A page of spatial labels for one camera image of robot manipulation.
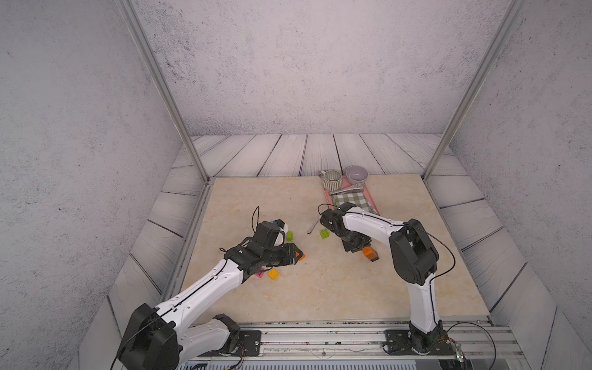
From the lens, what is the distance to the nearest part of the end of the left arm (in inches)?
22.6

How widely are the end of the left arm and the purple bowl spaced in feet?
1.83

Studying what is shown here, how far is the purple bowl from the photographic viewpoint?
1.17m
